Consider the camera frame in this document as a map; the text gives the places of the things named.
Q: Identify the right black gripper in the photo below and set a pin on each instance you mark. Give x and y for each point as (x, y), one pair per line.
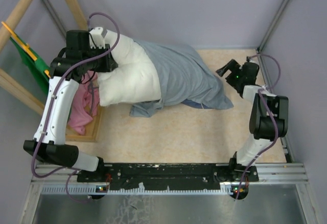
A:
(232, 65)

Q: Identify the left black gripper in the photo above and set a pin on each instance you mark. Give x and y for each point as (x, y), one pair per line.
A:
(109, 64)

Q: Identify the white pillow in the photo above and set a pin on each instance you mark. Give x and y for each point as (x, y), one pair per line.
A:
(134, 80)

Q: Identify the light blue pillowcase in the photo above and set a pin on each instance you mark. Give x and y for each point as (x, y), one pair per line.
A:
(184, 78)

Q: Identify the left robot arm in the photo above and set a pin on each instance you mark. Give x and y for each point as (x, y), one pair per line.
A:
(85, 51)

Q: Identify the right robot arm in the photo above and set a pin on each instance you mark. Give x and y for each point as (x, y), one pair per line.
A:
(269, 115)

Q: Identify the grey hanger in tray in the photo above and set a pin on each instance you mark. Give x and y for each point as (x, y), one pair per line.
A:
(91, 88)

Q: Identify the pink garment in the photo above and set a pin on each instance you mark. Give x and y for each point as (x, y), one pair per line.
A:
(79, 116)

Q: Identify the green shirt on hanger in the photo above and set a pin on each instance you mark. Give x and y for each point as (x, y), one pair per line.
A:
(38, 68)

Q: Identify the wooden tray box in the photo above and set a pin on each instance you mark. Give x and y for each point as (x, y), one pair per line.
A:
(91, 130)

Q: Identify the yellow plastic hanger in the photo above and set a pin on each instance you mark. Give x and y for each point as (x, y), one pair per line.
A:
(26, 47)

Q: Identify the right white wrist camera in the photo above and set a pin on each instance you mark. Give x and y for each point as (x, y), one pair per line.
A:
(252, 59)

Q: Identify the aluminium frame rail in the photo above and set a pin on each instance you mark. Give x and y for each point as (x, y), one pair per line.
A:
(274, 24)

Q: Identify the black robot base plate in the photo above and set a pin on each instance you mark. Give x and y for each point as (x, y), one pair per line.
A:
(189, 176)

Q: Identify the white cable duct strip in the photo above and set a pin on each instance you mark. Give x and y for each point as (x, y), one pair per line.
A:
(79, 189)

